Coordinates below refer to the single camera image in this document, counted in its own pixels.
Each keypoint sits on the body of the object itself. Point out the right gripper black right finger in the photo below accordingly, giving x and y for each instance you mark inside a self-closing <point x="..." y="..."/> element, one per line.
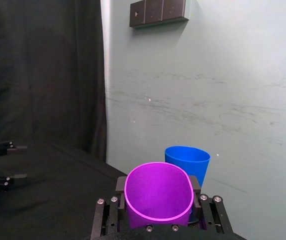
<point x="214" y="212"/>

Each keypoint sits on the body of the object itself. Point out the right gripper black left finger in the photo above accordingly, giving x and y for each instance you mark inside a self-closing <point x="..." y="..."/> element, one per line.
<point x="108" y="215"/>

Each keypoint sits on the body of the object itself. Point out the purple plastic cup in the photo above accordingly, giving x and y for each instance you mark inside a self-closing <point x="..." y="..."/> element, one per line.
<point x="155" y="192"/>

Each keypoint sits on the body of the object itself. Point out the blue plastic cup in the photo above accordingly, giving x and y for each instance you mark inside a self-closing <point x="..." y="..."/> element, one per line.
<point x="195" y="162"/>

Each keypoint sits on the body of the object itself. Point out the black cloth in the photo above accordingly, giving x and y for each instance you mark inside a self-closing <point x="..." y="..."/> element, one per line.
<point x="45" y="80"/>

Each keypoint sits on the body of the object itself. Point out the black wall-mounted box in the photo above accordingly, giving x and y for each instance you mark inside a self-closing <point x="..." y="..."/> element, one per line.
<point x="155" y="12"/>

